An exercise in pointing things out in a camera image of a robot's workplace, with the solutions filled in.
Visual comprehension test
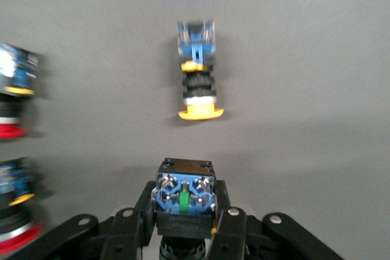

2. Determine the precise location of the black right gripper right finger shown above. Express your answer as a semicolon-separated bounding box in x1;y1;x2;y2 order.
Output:
209;180;347;260

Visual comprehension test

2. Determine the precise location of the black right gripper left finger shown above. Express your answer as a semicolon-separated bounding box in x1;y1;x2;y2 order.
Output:
10;180;157;260

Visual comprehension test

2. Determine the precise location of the yellow mushroom push button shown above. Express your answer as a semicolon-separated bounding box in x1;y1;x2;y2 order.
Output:
175;19;225;121
151;157;219;260

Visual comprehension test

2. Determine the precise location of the red mushroom push button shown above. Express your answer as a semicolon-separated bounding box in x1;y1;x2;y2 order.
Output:
0;156;45;256
0;43;43;139

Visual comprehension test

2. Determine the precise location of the dark grey table mat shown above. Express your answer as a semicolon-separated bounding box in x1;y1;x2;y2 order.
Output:
0;0;390;260

